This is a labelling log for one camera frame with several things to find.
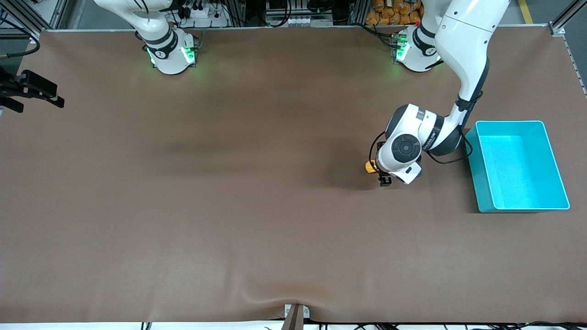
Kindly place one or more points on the metal table clamp bracket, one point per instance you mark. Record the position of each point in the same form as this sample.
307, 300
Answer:
296, 318

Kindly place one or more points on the aluminium frame rail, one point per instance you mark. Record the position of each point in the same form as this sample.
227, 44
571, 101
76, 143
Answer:
563, 23
55, 13

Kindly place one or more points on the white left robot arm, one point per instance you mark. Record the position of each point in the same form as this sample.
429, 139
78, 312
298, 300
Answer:
463, 46

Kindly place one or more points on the teal plastic storage bin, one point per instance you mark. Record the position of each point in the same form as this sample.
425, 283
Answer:
481, 183

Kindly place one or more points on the yellow beetle toy car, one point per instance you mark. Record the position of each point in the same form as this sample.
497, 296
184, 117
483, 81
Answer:
370, 167

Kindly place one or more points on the orange snack packets pile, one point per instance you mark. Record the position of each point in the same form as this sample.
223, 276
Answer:
390, 16

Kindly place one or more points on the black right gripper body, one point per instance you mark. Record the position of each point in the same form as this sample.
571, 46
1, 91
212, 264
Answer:
18, 86

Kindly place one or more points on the white power strip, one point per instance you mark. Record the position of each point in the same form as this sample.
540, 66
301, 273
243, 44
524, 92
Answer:
202, 16

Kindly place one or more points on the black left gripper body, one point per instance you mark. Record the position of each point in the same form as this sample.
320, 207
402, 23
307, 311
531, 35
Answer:
380, 148

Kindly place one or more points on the brown table mat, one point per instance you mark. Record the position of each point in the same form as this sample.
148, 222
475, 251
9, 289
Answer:
293, 229

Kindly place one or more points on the black and white control unit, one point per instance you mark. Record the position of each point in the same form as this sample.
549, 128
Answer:
298, 20

